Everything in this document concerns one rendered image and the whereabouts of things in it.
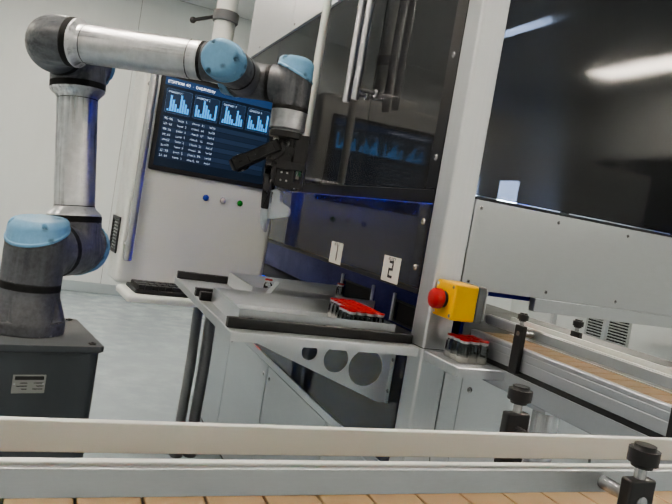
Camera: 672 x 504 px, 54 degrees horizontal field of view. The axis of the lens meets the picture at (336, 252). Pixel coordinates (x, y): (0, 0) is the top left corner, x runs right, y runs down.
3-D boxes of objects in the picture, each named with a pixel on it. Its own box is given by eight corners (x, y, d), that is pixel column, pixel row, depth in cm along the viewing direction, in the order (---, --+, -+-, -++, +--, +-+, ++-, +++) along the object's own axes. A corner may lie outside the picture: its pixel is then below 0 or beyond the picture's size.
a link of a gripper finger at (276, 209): (285, 235, 134) (292, 191, 134) (257, 231, 135) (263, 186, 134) (286, 235, 138) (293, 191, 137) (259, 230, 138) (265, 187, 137)
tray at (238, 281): (336, 296, 198) (338, 285, 198) (373, 313, 174) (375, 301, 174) (227, 284, 185) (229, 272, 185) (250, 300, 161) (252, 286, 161)
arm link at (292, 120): (269, 105, 132) (274, 112, 141) (266, 128, 133) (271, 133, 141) (306, 111, 132) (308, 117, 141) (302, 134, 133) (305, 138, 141)
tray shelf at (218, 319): (329, 300, 203) (330, 294, 203) (449, 359, 139) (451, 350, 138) (173, 282, 184) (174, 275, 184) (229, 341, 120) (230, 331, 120)
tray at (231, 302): (346, 316, 162) (348, 302, 162) (393, 340, 138) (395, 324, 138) (211, 301, 149) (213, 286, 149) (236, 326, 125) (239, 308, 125)
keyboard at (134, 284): (246, 296, 220) (247, 289, 220) (262, 304, 208) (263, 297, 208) (125, 285, 201) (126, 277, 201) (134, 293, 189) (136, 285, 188)
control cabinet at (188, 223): (242, 287, 245) (275, 78, 241) (261, 296, 228) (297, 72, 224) (102, 273, 220) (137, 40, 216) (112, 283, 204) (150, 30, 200)
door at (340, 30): (302, 183, 221) (331, 9, 218) (358, 186, 179) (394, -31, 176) (300, 183, 221) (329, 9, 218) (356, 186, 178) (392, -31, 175)
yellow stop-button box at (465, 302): (461, 316, 134) (467, 282, 134) (481, 324, 128) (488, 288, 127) (429, 313, 131) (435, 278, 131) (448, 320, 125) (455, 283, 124)
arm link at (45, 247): (-17, 277, 127) (-7, 209, 126) (27, 273, 140) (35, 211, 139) (39, 289, 125) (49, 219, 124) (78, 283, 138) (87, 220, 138)
